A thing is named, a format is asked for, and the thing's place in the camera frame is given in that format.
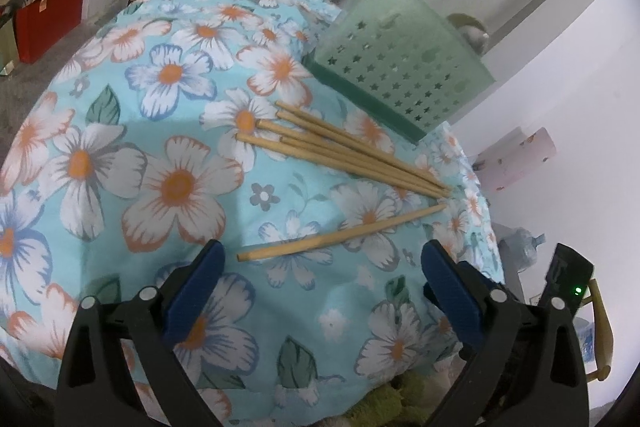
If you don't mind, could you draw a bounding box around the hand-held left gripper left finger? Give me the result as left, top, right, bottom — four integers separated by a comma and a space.
56, 239, 226, 427

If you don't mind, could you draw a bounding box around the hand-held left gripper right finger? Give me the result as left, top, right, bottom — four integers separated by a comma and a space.
421, 241, 592, 427

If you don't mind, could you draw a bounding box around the tan wooden chopstick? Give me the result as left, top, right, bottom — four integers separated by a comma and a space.
236, 203, 448, 264

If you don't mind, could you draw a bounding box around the bunch of wooden chopsticks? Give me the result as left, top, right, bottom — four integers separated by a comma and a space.
236, 101, 453, 200

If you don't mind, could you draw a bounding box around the green perforated utensil holder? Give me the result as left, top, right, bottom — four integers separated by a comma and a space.
302, 0, 497, 144

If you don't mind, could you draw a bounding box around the metal spoon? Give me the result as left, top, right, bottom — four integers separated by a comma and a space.
462, 27, 490, 56

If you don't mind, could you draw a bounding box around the wooden framed dark chair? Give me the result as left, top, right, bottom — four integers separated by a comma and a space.
582, 279, 614, 384

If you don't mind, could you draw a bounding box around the green shaggy rug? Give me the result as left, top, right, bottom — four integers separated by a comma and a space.
345, 372, 437, 427

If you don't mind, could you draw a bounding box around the pink rolled paper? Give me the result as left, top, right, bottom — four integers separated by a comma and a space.
472, 127, 557, 193

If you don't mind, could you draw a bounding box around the blue floral blanket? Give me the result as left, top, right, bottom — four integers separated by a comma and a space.
0, 0, 506, 427

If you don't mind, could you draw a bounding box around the red gift bag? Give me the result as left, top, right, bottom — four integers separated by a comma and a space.
14, 0, 86, 64

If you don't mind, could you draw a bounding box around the green paper bag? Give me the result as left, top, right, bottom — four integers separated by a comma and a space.
0, 14, 21, 76

